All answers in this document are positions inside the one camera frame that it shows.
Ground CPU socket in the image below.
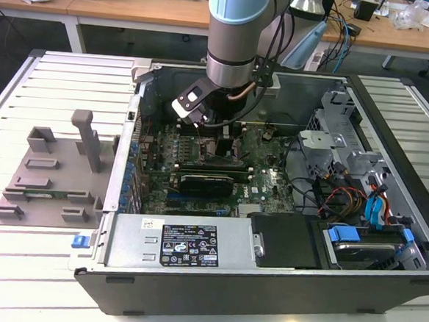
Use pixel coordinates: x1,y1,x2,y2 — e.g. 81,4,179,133
198,135,245,168

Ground black RAM slot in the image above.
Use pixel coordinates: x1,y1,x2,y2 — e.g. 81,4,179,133
175,164,253,179
179,126,247,140
174,159,252,172

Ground black graphics card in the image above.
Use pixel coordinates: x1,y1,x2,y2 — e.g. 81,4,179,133
170,171,236,199

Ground green motherboard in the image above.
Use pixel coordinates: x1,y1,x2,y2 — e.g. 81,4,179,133
133,117,302,225

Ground silver metal drive cage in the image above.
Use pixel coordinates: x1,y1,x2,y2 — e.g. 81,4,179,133
295,128,350,178

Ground white power strip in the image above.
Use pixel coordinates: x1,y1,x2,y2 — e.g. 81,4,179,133
304,51,325,73

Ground silver heat sink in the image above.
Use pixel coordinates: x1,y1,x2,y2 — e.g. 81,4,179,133
238,203,264,219

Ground black drive bay cover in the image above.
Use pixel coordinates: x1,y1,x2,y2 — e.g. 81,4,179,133
245,210,324,272

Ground silver power supply with label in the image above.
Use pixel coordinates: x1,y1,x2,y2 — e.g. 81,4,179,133
104,210,259,277

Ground hard disk in blue carrier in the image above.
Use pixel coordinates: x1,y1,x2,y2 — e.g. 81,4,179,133
322,223,417,275

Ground grey parts rack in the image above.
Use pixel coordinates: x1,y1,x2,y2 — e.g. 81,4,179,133
0,103,121,235

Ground black open PC case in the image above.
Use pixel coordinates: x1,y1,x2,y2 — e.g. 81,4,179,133
72,54,429,322

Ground green RAM stick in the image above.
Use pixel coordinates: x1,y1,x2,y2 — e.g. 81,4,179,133
24,188,71,201

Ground blue case latch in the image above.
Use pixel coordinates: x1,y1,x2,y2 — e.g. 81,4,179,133
71,234,91,249

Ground clear plastic bags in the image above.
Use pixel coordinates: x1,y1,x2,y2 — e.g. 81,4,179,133
389,1,429,34

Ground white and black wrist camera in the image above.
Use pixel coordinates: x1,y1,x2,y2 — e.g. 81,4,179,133
170,76,216,128

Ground grey case handle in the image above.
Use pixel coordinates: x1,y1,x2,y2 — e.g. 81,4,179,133
130,60,154,86

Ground red yellow black wire bundle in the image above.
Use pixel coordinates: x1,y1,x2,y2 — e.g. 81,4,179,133
317,175,369,221

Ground blue flat wire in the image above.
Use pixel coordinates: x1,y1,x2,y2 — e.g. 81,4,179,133
364,186,392,232

